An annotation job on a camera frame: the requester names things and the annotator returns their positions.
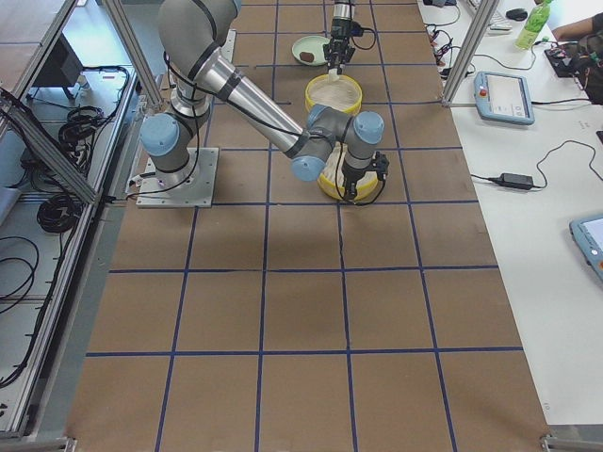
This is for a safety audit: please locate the green plate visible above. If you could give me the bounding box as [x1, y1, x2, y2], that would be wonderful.
[291, 35, 330, 66]

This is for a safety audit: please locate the green bottle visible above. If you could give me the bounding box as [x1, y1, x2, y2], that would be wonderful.
[514, 0, 552, 50]

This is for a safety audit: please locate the white bun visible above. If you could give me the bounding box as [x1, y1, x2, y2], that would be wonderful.
[328, 69, 339, 83]

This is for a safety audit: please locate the brown bun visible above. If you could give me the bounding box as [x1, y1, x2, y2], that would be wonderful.
[299, 52, 315, 64]

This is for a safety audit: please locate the yellow steamer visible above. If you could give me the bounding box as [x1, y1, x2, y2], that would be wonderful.
[304, 74, 363, 115]
[317, 144, 378, 202]

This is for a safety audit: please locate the black power adapter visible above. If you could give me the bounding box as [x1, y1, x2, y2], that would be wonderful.
[497, 173, 534, 190]

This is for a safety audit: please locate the teach pendant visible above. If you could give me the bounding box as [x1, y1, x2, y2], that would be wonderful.
[474, 72, 535, 125]
[569, 214, 603, 280]

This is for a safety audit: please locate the aluminium frame post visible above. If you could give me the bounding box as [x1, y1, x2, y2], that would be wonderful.
[441, 0, 498, 107]

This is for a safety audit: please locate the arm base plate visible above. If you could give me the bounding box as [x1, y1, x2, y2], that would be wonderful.
[136, 147, 220, 209]

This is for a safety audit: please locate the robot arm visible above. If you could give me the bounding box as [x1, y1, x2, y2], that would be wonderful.
[322, 1, 364, 75]
[140, 1, 389, 203]

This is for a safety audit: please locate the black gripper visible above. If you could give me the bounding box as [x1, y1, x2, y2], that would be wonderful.
[323, 17, 364, 71]
[342, 152, 390, 203]

